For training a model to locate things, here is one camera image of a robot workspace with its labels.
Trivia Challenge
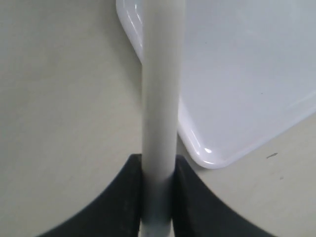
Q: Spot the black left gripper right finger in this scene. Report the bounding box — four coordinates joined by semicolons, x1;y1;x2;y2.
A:
172;156;271;237

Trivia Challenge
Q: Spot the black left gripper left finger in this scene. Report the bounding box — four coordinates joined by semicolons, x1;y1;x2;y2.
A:
42;154;142;237

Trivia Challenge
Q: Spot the white plastic tray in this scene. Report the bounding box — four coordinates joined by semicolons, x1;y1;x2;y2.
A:
116;0;316;169

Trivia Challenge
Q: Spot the white wooden drumstick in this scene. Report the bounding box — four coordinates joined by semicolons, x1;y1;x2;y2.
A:
140;0;186;237

